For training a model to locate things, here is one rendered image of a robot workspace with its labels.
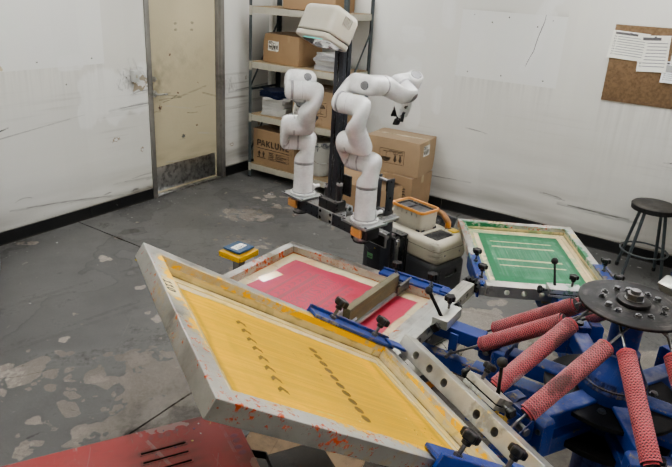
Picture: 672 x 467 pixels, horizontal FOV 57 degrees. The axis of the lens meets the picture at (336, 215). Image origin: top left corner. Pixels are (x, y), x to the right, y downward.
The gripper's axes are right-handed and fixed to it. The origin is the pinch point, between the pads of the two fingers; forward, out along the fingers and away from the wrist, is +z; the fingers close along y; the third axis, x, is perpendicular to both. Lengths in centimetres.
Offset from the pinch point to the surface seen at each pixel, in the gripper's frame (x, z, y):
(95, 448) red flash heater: 118, -53, -155
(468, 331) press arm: 5, -28, -119
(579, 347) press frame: -31, -34, -128
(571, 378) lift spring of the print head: 0, -67, -148
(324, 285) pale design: 41, 14, -82
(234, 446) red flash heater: 87, -57, -157
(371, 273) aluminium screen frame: 21, 12, -77
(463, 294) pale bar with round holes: -5, -13, -99
